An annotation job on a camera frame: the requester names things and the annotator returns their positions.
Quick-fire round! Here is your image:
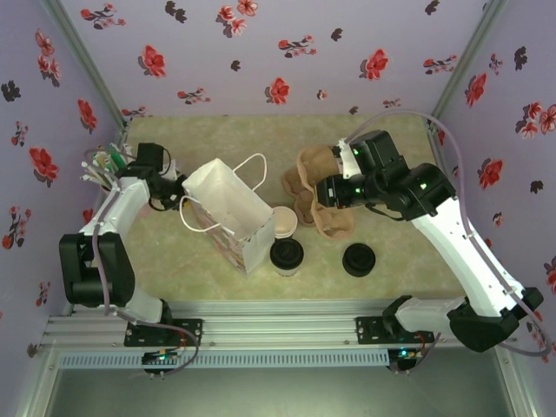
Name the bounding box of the black plastic cup lid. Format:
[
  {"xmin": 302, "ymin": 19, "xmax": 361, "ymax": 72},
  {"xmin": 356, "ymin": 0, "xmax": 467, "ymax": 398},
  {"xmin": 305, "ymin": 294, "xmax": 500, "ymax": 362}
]
[{"xmin": 268, "ymin": 240, "xmax": 304, "ymax": 268}]

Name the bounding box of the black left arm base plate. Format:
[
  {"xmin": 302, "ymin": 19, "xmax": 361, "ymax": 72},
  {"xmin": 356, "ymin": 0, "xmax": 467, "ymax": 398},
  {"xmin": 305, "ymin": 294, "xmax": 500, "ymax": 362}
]
[{"xmin": 124, "ymin": 319, "xmax": 204, "ymax": 348}]

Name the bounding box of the aluminium side rail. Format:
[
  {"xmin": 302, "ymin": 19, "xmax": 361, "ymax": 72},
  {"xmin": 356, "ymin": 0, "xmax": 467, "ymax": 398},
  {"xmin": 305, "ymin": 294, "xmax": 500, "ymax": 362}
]
[
  {"xmin": 427, "ymin": 121, "xmax": 494, "ymax": 314},
  {"xmin": 64, "ymin": 121, "xmax": 131, "ymax": 316}
]

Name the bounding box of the white paper bag cartoon print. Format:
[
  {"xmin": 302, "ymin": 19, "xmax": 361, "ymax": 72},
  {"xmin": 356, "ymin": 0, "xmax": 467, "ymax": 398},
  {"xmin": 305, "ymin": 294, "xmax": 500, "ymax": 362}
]
[{"xmin": 179, "ymin": 151, "xmax": 278, "ymax": 276}]

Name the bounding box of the lilac right arm cable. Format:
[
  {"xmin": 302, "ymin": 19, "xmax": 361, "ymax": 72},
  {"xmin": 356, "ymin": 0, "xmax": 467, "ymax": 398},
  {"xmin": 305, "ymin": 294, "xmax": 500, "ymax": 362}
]
[{"xmin": 346, "ymin": 109, "xmax": 553, "ymax": 374}]

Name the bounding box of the grey slotted cable duct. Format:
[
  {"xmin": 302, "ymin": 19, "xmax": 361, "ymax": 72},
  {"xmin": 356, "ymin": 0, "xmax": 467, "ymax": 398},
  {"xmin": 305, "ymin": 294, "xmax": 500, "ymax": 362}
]
[{"xmin": 58, "ymin": 350, "xmax": 390, "ymax": 370}]

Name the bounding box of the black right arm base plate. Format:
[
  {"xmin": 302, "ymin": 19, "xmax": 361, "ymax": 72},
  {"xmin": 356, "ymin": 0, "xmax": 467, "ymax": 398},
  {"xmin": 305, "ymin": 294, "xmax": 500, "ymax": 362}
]
[{"xmin": 354, "ymin": 316, "xmax": 435, "ymax": 347}]

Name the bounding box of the black lid on table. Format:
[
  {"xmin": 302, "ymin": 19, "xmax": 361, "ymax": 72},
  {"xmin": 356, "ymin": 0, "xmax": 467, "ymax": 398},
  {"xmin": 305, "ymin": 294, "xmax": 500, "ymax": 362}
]
[{"xmin": 341, "ymin": 242, "xmax": 377, "ymax": 278}]

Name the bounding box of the aluminium frame post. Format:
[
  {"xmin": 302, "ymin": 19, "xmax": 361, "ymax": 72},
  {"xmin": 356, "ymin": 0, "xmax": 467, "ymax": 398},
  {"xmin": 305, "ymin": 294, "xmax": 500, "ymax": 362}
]
[
  {"xmin": 41, "ymin": 0, "xmax": 134, "ymax": 129},
  {"xmin": 427, "ymin": 0, "xmax": 512, "ymax": 127}
]

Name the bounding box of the aluminium base rail beam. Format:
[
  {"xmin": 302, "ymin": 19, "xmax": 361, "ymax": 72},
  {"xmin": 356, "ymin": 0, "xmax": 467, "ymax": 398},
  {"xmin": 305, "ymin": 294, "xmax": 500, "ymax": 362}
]
[{"xmin": 43, "ymin": 299, "xmax": 516, "ymax": 351}]

